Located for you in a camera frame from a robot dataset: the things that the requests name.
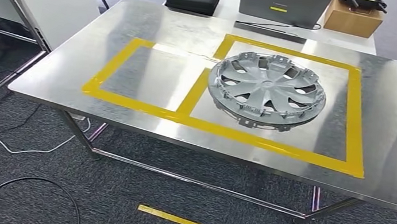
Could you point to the grey wheel hubcap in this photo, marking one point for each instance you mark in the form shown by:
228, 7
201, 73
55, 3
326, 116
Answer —
263, 85

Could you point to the brown cardboard box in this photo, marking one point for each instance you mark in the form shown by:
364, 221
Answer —
352, 22

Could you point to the grey laptop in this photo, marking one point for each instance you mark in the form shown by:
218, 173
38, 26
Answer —
286, 0

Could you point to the white desk with metal legs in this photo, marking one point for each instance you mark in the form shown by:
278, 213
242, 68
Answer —
63, 1

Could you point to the steel workbench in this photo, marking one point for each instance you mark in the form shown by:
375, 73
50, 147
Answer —
391, 132

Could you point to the yellow tape frame on workbench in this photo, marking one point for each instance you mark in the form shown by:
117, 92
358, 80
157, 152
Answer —
219, 129

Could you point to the black router with antennas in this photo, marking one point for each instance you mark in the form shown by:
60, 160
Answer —
363, 0

